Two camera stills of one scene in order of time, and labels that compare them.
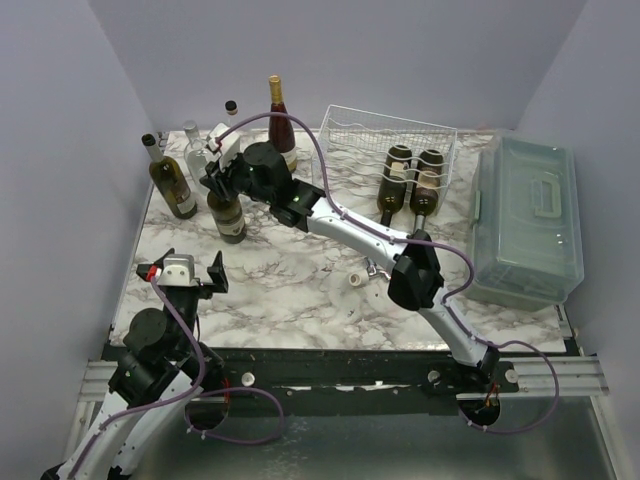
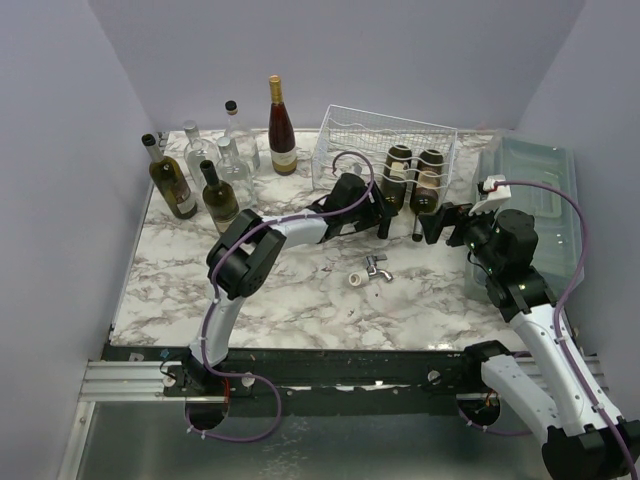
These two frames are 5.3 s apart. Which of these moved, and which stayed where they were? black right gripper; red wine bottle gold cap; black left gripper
Moved: black right gripper; black left gripper
Stayed: red wine bottle gold cap
